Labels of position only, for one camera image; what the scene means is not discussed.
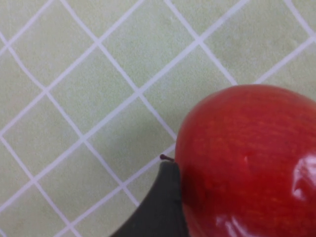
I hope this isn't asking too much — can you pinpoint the red apple with yellow patch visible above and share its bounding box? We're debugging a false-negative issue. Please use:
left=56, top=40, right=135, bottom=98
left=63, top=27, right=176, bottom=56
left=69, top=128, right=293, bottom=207
left=159, top=84, right=316, bottom=237

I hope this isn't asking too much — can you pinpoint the green checkered tablecloth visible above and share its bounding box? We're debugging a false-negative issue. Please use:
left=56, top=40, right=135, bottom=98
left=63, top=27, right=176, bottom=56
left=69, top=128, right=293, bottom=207
left=0, top=0, right=316, bottom=237

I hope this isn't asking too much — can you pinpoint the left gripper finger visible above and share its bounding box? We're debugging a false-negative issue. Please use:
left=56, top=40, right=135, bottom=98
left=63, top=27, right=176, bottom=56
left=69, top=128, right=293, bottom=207
left=108, top=161, right=192, bottom=237

